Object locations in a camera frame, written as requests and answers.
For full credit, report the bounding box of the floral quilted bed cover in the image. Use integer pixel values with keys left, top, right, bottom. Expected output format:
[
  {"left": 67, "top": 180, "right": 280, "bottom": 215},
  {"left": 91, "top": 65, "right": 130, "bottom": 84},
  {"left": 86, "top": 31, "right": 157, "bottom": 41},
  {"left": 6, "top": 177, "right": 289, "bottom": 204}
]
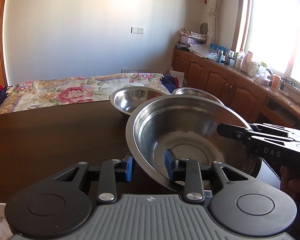
[{"left": 0, "top": 73, "right": 170, "bottom": 114}]

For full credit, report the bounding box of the medium steel bowl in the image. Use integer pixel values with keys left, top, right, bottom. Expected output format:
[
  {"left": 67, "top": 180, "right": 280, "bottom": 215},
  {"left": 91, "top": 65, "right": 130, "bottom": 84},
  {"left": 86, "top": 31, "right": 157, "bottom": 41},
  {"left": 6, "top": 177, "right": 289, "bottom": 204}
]
[{"left": 109, "top": 86, "right": 166, "bottom": 116}]

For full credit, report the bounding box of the wooden low cabinet row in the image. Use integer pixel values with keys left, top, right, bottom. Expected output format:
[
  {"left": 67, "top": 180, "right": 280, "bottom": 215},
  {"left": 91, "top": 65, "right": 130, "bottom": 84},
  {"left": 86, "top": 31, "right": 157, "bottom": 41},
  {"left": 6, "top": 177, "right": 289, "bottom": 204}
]
[{"left": 171, "top": 48, "right": 300, "bottom": 129}]

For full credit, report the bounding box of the white wall socket strip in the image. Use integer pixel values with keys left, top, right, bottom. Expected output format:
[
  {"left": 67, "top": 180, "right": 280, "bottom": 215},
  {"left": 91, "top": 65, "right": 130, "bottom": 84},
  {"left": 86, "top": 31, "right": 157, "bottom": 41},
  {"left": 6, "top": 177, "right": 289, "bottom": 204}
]
[{"left": 121, "top": 68, "right": 149, "bottom": 73}]

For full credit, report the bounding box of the dark blue bed blanket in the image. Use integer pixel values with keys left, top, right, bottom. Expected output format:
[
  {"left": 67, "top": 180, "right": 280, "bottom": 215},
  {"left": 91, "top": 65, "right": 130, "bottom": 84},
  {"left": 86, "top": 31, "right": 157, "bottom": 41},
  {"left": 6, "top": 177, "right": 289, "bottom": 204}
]
[{"left": 160, "top": 74, "right": 179, "bottom": 94}]

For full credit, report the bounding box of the white wall switch panel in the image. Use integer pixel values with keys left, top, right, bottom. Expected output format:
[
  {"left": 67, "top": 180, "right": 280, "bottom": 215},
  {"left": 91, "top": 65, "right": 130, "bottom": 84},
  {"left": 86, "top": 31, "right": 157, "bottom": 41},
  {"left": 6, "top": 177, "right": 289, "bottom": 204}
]
[{"left": 131, "top": 27, "right": 145, "bottom": 34}]

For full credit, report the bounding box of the small steel bowl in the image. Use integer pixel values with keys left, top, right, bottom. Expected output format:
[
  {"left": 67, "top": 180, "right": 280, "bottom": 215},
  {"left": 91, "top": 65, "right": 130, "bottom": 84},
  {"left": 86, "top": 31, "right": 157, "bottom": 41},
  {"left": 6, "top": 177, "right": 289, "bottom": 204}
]
[{"left": 172, "top": 87, "right": 223, "bottom": 105}]

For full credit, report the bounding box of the patterned window curtain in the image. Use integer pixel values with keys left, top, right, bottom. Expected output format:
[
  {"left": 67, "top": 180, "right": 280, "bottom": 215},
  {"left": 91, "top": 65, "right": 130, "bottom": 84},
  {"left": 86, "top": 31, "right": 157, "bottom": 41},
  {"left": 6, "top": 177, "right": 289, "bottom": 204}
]
[{"left": 207, "top": 0, "right": 221, "bottom": 45}]

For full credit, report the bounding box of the person's right hand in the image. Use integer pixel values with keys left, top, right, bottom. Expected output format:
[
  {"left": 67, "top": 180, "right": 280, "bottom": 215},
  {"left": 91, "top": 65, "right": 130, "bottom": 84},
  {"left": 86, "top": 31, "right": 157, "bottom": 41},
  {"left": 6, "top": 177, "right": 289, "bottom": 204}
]
[{"left": 280, "top": 166, "right": 300, "bottom": 197}]

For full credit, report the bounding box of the large steel bowl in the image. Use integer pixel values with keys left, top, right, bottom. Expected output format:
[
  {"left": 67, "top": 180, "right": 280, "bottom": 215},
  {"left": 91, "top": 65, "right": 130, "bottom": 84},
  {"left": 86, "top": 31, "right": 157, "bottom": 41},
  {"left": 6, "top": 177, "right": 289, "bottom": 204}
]
[{"left": 126, "top": 95, "right": 262, "bottom": 191}]

